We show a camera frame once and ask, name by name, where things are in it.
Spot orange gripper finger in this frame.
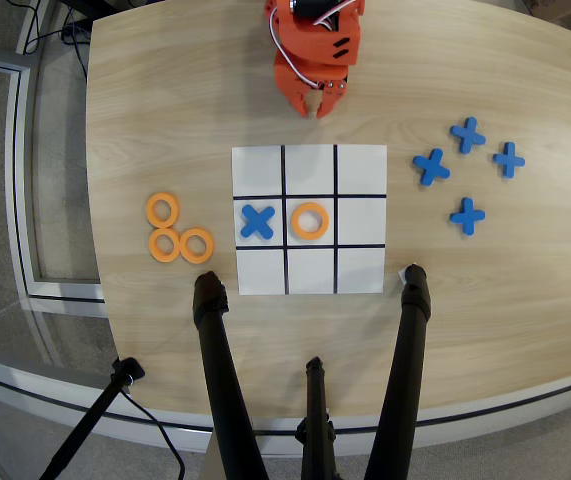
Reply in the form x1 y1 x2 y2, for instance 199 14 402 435
314 78 352 120
274 72 315 119

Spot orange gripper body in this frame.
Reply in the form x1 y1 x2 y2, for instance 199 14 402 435
273 48 352 94

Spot orange foam ring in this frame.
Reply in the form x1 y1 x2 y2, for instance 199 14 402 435
179 227 215 264
290 201 330 240
145 192 182 229
148 227 183 262

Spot white tic-tac-toe grid paper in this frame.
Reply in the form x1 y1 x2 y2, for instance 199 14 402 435
231 143 389 296

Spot blue foam cross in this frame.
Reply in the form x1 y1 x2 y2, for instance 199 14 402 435
239 203 277 239
492 141 526 179
449 116 487 155
449 196 487 237
412 147 452 187

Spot short black tripod leg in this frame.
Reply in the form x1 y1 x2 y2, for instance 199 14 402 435
294 356 339 480

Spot thin black stand pole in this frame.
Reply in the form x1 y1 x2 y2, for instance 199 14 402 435
38 357 146 480

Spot black floor cables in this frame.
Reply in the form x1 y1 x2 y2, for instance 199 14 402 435
17 0 91 76

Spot grey glass panel frame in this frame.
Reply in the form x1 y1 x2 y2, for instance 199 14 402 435
0 54 107 304

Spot black stand cable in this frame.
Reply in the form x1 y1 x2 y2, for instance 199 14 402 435
119 388 187 480

